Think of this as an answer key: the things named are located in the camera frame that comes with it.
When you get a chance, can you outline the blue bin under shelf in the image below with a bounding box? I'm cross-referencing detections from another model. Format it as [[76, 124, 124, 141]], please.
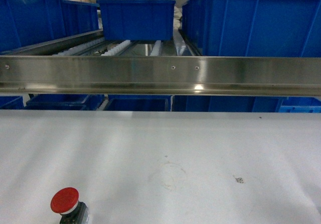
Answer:
[[104, 94, 171, 111]]

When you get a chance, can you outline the blue bin behind left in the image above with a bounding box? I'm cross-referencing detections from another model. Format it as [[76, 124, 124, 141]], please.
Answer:
[[62, 0, 99, 36]]

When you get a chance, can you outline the steel shelf front rail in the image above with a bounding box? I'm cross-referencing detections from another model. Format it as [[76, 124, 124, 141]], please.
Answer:
[[1, 56, 320, 96]]

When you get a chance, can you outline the large blue bin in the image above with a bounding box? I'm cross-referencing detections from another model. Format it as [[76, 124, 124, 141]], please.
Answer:
[[1, 0, 67, 52], [182, 0, 320, 57]]

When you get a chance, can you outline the large blue bin left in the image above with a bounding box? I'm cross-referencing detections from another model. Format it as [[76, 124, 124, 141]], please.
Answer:
[[1, 0, 67, 52]]

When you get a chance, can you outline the red emergency stop button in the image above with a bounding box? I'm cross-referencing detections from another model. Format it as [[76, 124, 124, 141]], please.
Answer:
[[50, 187, 89, 224]]

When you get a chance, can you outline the large blue bin right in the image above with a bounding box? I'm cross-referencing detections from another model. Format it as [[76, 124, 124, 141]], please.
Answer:
[[182, 0, 320, 57]]

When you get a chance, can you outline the small blue bin centre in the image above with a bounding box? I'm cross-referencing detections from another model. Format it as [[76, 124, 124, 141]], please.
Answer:
[[97, 0, 176, 41]]

